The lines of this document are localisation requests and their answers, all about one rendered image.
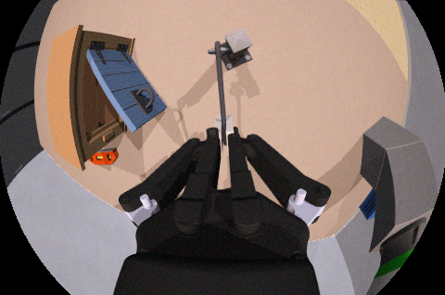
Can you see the orange spirit level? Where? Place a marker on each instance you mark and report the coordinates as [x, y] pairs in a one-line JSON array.
[[107, 156]]

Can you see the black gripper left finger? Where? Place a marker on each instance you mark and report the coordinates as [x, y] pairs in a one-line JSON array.
[[164, 185]]

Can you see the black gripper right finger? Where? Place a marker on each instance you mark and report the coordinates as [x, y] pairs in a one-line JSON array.
[[296, 192]]

